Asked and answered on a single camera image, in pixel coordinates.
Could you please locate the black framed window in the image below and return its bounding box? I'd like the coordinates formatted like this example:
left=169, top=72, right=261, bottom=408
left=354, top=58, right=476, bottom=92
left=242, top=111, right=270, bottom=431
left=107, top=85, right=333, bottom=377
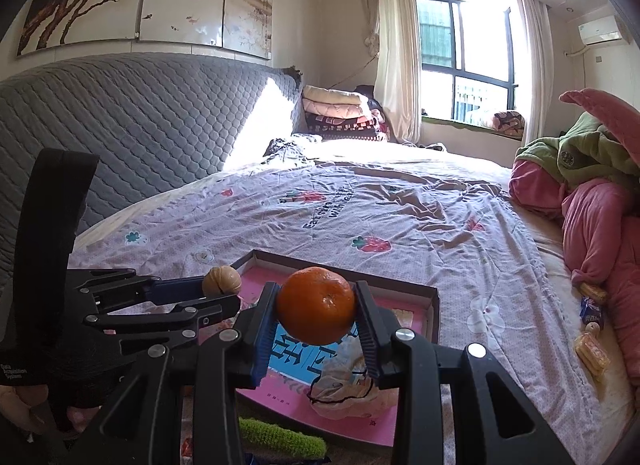
left=415, top=0, right=526, bottom=126

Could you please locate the large yellow snack packet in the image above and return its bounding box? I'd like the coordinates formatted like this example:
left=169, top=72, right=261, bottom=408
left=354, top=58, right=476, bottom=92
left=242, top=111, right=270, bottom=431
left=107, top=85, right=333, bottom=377
left=573, top=332, right=612, bottom=371

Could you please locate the grey quilted headboard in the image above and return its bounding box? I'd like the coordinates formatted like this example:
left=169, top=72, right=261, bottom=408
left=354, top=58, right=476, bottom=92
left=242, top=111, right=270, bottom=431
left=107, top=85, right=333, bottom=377
left=0, top=54, right=306, bottom=306

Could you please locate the cream folded blanket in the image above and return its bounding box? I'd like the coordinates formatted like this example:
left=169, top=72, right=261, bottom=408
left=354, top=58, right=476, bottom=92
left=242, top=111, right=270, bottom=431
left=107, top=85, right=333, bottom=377
left=303, top=86, right=368, bottom=106

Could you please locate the patterned windowsill pillow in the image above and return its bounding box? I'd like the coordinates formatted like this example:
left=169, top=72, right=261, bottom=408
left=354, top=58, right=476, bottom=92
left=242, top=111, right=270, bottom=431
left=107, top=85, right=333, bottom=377
left=492, top=111, right=526, bottom=136

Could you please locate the pile of pink green clothes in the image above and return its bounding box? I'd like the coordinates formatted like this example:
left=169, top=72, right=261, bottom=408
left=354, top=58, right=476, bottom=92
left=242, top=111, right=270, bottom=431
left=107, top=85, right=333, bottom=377
left=509, top=88, right=640, bottom=381

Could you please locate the wide cream curtain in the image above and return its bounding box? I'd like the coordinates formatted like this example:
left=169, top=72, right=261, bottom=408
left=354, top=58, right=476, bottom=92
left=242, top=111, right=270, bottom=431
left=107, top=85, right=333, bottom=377
left=375, top=0, right=423, bottom=143

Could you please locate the grey cardboard box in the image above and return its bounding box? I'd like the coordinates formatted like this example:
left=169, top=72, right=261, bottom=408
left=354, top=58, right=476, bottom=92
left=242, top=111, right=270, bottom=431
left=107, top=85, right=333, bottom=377
left=227, top=249, right=441, bottom=448

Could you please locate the pink book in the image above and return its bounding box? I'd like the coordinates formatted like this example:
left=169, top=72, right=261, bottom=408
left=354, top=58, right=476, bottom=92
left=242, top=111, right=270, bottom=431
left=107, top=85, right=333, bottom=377
left=239, top=265, right=427, bottom=446

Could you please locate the orange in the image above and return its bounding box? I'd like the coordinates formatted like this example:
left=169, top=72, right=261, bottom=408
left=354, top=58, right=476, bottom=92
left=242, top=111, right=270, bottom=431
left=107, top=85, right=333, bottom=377
left=276, top=267, right=357, bottom=346

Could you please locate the pink folded blanket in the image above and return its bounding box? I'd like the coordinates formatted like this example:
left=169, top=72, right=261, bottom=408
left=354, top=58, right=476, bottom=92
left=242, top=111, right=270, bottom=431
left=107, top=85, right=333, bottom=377
left=302, top=100, right=371, bottom=120

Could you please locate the tan walnut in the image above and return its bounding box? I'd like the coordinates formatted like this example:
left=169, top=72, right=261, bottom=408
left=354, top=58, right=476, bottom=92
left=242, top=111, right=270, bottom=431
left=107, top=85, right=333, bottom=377
left=202, top=266, right=242, bottom=297

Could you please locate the small blue white packet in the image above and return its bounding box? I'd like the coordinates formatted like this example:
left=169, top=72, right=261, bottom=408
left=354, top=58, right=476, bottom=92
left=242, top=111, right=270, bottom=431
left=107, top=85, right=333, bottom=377
left=580, top=297, right=606, bottom=328

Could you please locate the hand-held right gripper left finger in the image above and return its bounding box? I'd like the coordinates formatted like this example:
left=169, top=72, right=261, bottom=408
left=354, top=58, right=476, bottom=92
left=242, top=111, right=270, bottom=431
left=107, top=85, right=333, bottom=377
left=97, top=282, right=281, bottom=465

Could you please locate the dark patterned folded blanket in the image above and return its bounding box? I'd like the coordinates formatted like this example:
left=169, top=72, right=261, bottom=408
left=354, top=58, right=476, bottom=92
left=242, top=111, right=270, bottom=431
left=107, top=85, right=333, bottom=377
left=305, top=114, right=386, bottom=142

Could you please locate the green fuzzy headband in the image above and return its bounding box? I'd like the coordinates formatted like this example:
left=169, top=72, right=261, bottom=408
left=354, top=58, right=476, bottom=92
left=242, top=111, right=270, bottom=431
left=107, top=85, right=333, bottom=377
left=239, top=417, right=328, bottom=461

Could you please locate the black cloth bundle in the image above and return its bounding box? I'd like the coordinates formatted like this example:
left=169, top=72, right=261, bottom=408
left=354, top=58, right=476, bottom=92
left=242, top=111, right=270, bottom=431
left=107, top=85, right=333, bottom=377
left=355, top=85, right=388, bottom=126

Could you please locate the black white patterned cloth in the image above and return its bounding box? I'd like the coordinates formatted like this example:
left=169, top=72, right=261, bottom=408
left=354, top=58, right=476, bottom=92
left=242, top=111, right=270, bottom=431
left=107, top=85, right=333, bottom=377
left=262, top=137, right=321, bottom=166

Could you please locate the white air conditioner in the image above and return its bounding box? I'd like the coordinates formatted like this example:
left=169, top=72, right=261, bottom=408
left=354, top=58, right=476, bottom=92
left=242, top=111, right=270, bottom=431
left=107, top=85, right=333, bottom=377
left=577, top=15, right=630, bottom=48

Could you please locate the narrow cream curtain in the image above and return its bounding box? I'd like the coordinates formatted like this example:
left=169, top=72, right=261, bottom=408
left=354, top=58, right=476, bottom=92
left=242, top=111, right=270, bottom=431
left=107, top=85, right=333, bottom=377
left=520, top=0, right=551, bottom=140

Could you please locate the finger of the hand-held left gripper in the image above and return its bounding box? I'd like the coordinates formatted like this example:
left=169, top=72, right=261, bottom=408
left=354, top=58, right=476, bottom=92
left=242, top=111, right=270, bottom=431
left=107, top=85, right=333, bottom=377
left=65, top=269, right=207, bottom=314
left=84, top=295, right=242, bottom=342

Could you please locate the person's left hand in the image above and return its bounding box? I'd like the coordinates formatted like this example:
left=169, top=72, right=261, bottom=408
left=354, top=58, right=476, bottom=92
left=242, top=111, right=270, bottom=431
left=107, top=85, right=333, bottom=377
left=0, top=384, right=103, bottom=446

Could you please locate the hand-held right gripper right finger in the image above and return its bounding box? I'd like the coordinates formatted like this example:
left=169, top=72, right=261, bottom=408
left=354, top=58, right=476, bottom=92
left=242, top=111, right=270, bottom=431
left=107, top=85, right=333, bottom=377
left=354, top=281, right=576, bottom=465

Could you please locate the green jacket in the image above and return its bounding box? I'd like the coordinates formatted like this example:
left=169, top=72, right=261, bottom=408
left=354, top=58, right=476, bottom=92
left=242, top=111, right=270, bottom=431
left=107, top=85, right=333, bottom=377
left=515, top=112, right=640, bottom=190

